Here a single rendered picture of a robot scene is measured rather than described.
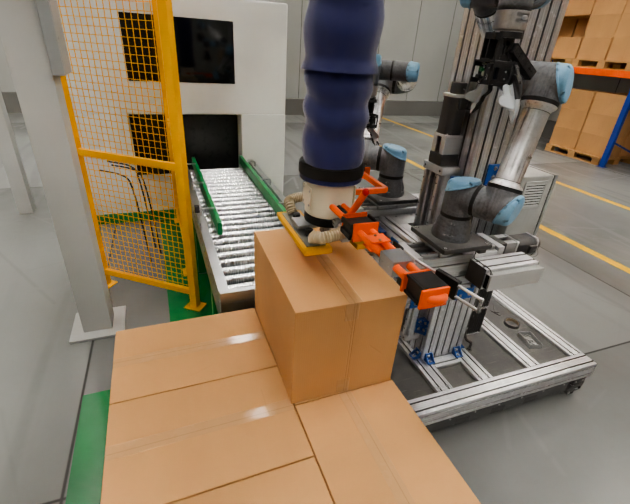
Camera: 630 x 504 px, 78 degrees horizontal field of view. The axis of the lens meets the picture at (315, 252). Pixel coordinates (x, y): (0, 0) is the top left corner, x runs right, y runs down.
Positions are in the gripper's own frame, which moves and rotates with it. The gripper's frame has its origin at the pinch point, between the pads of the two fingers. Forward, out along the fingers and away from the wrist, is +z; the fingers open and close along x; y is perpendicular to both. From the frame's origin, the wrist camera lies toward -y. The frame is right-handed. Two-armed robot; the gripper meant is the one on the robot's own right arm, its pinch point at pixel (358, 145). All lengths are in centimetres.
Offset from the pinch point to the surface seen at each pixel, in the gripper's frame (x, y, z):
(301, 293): -42, 52, 35
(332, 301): -34, 59, 35
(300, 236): -38, 37, 22
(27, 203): -211, -283, 121
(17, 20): -130, -70, -37
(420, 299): -29, 94, 11
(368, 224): -25, 59, 9
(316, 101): -34, 35, -22
